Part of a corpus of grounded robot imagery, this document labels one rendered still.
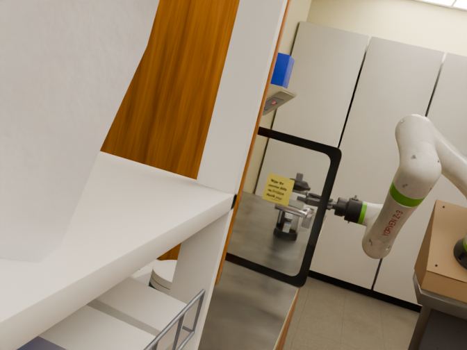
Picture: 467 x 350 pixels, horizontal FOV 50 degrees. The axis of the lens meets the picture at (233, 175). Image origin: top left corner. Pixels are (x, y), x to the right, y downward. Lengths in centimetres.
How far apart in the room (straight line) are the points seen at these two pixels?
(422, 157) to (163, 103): 79
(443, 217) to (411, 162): 59
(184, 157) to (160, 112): 14
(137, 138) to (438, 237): 122
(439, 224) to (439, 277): 23
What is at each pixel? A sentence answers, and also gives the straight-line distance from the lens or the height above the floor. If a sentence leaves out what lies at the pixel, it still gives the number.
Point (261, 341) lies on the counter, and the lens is 120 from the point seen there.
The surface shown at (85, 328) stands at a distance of 46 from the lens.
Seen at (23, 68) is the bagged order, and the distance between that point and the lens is 24.
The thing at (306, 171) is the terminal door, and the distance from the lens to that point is 137.
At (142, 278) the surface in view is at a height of 97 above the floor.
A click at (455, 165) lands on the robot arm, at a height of 141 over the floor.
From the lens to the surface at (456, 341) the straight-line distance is 208.
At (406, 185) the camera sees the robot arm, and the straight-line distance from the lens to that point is 165.
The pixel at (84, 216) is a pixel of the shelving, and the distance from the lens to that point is 36.
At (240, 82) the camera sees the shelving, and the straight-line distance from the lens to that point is 54.
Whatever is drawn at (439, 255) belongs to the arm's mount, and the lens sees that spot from 205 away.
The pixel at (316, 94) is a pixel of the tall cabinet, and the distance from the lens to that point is 451.
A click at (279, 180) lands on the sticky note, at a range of 139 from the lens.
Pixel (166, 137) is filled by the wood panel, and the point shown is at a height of 130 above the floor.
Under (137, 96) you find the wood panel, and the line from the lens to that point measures 144.
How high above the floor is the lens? 147
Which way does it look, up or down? 9 degrees down
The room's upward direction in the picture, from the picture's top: 14 degrees clockwise
